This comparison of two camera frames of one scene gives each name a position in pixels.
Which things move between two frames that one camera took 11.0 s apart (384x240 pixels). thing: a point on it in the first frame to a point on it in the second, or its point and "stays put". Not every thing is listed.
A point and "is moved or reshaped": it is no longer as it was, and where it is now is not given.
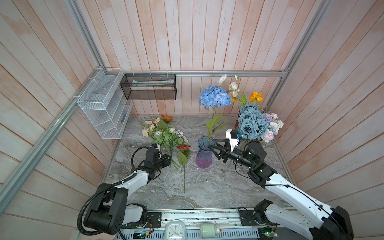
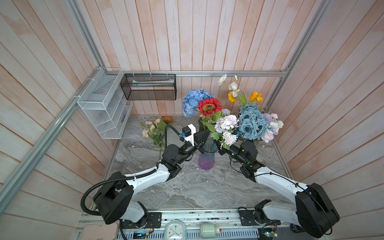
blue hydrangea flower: (214, 96) to (191, 100)
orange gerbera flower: (167, 119) stays put
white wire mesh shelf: (105, 102) stays put
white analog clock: (175, 230) stays put
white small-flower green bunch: (171, 138) to (223, 126)
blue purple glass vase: (204, 156) stays put
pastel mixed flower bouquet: (275, 125) stays put
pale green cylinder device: (208, 230) stays put
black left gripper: (166, 162) to (198, 138)
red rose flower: (183, 156) is moved or reshaped
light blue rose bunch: (252, 123) stays put
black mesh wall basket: (149, 87) stays put
